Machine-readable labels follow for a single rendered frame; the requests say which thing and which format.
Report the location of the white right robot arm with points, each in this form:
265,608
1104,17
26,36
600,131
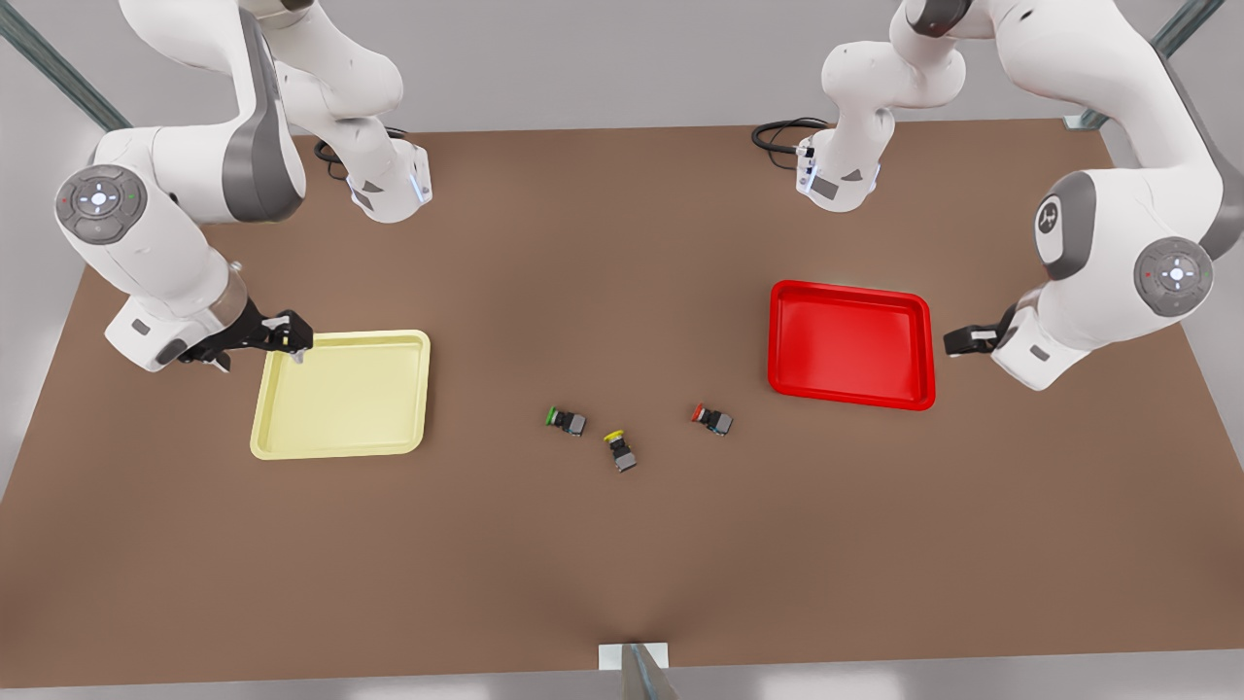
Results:
185,165

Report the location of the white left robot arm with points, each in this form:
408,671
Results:
1098,224

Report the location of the pale yellow square tray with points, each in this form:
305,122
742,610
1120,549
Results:
343,394

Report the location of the red rectangular tray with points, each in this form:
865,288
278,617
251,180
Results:
851,344

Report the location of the red push-button switch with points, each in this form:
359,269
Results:
712,419

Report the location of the green push-button switch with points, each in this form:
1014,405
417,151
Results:
566,420

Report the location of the silver frame post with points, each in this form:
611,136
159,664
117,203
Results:
1147,53
60,68
637,671

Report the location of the yellow push-button switch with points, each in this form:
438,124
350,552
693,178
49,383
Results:
620,451

